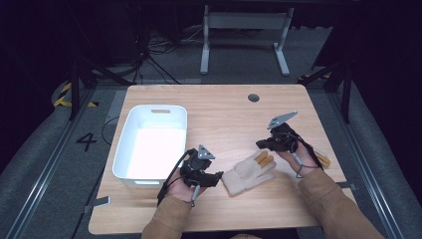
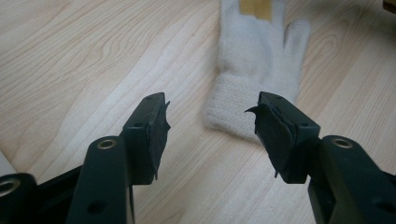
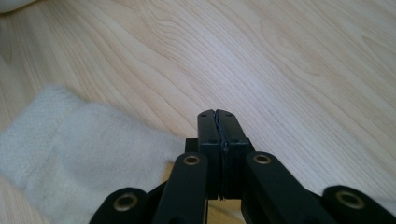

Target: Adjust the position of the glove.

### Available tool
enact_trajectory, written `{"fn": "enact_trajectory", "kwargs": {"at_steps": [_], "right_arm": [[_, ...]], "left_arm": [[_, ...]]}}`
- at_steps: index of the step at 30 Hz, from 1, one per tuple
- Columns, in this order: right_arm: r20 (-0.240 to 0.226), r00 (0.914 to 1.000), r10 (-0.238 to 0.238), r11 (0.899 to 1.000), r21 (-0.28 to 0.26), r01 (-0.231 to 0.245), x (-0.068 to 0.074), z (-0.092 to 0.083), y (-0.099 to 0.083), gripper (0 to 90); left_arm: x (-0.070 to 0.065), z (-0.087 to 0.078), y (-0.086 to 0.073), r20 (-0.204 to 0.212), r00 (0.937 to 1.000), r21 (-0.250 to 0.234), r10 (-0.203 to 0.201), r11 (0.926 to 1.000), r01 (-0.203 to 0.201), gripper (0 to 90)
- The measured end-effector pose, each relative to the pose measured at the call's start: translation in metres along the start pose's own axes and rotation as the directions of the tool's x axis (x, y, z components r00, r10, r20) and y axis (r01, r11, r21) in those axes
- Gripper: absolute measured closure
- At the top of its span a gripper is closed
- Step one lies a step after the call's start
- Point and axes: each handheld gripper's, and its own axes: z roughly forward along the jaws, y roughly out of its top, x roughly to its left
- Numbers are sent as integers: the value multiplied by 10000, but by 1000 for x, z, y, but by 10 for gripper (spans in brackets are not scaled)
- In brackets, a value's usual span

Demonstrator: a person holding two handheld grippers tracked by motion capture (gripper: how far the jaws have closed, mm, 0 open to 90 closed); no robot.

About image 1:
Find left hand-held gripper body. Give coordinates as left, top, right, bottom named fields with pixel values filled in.
left=179, top=143, right=217, bottom=187

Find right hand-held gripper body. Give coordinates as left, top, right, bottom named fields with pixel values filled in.
left=267, top=111, right=302, bottom=153

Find beige glove with orange fingertips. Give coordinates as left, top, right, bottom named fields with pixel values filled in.
left=312, top=147, right=332, bottom=169
left=221, top=149, right=278, bottom=197

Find white plastic bin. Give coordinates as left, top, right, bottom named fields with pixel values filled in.
left=111, top=105, right=189, bottom=189

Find person's right hand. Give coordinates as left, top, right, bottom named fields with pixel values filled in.
left=277, top=140, right=321, bottom=178

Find person's left hand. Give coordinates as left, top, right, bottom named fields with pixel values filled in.
left=165, top=167, right=208, bottom=203

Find black metal stand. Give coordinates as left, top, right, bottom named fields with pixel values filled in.
left=68, top=58, right=133, bottom=121
left=297, top=61, right=353, bottom=124

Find grey tape piece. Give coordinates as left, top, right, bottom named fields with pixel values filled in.
left=83, top=195, right=111, bottom=214
left=336, top=181, right=357, bottom=192

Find yellow black hazard tape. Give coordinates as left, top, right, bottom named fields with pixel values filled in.
left=53, top=82, right=100, bottom=109

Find grey left gripper cord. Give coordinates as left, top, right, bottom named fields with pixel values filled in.
left=189, top=183, right=203, bottom=208

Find grey gripper cord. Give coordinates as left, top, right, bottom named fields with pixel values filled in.
left=189, top=183, right=203, bottom=208
left=292, top=151, right=319, bottom=179

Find grey right gripper cord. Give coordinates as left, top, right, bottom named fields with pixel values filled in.
left=292, top=151, right=319, bottom=179

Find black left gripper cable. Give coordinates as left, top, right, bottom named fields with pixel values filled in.
left=156, top=148, right=197, bottom=207

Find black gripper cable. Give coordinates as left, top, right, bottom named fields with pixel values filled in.
left=293, top=132, right=324, bottom=170
left=156, top=148, right=197, bottom=207

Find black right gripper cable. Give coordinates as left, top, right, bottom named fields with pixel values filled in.
left=293, top=132, right=324, bottom=170

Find aluminium floor rail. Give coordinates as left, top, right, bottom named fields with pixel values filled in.
left=326, top=93, right=406, bottom=239
left=4, top=89, right=96, bottom=239

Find thin black floor cable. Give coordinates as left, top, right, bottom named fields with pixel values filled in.
left=71, top=116, right=120, bottom=239

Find white metal desk frame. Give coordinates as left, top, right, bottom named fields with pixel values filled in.
left=199, top=4, right=296, bottom=77

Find bundle of black floor cables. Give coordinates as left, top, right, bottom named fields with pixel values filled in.
left=132, top=26, right=205, bottom=86

